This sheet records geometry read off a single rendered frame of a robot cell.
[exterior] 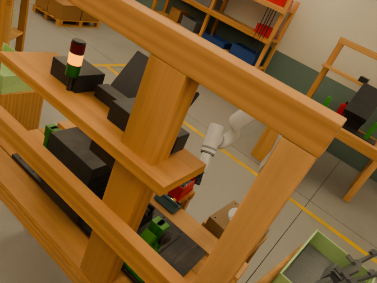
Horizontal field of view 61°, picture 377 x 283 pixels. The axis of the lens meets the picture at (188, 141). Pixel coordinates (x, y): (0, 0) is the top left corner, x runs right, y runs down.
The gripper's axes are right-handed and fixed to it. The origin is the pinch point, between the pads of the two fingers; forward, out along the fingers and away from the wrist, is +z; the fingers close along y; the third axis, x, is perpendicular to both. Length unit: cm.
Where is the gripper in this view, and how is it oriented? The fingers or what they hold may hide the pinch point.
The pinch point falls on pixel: (197, 181)
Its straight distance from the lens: 169.1
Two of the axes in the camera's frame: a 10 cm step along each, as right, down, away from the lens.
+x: 9.4, 3.0, -1.6
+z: -3.3, 9.4, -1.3
